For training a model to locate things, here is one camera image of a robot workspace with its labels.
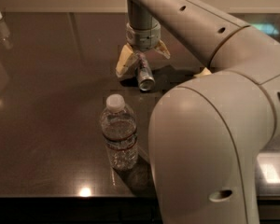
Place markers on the yellow sponge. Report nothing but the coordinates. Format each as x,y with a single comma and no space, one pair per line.
204,72

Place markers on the clear plastic water bottle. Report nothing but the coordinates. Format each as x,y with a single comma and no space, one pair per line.
119,129

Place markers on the silver blue redbull can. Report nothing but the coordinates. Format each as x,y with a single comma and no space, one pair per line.
145,79

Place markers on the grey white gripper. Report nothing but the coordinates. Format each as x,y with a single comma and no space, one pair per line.
144,38

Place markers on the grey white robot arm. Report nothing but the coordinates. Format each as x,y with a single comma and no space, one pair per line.
205,134

